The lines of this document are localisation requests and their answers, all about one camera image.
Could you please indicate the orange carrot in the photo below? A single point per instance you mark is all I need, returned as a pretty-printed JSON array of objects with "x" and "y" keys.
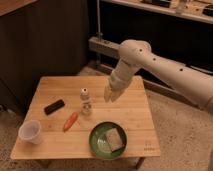
[{"x": 70, "y": 121}]

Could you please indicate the dark wooden cabinet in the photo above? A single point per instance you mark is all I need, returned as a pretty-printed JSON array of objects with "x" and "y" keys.
[{"x": 45, "y": 38}]

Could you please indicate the tan sponge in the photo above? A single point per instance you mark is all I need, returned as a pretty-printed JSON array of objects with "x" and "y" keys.
[{"x": 114, "y": 139}]

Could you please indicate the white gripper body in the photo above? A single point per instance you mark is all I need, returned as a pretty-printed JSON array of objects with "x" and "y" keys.
[{"x": 121, "y": 76}]

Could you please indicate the green bowl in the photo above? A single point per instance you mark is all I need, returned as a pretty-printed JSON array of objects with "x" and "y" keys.
[{"x": 99, "y": 145}]

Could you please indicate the wooden table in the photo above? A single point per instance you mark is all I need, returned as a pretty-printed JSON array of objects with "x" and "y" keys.
[{"x": 69, "y": 107}]

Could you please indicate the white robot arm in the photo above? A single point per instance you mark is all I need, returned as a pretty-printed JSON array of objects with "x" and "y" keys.
[{"x": 134, "y": 55}]

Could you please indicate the black rectangular block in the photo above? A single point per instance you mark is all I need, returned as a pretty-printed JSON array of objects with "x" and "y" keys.
[{"x": 54, "y": 107}]

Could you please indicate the white plastic cup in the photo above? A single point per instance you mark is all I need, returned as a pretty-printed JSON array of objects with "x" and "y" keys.
[{"x": 31, "y": 131}]

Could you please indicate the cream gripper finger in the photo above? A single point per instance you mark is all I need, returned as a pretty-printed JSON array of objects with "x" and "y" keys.
[
  {"x": 115, "y": 95},
  {"x": 107, "y": 93}
]

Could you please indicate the metal shelf rack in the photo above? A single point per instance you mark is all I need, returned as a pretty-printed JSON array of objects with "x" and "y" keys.
[{"x": 186, "y": 42}]

